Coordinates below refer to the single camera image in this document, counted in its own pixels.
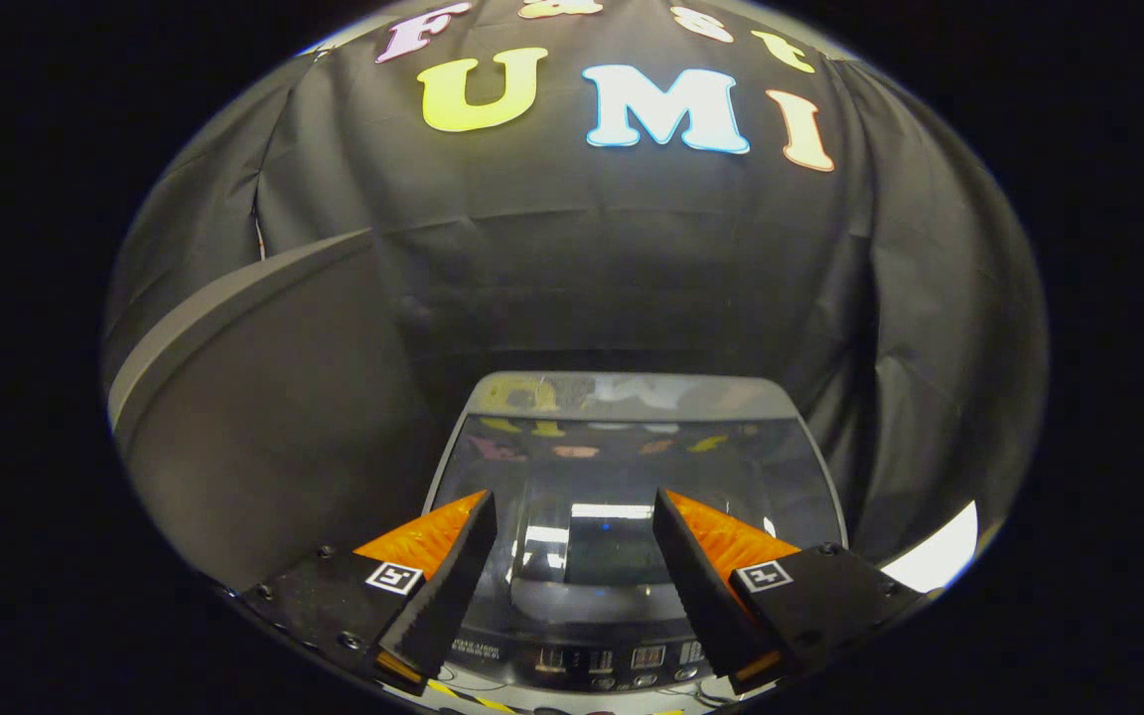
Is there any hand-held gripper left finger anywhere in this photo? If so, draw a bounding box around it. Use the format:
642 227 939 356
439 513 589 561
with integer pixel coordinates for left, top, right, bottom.
234 489 500 697

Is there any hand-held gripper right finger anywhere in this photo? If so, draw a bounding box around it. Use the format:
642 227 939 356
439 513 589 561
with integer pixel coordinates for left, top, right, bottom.
651 487 932 697

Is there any grey washing machine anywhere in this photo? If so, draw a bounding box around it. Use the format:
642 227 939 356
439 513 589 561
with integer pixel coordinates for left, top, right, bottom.
421 371 851 712

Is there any grey cabinet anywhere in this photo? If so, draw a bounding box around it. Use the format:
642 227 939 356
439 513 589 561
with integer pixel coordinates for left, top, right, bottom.
105 228 446 595

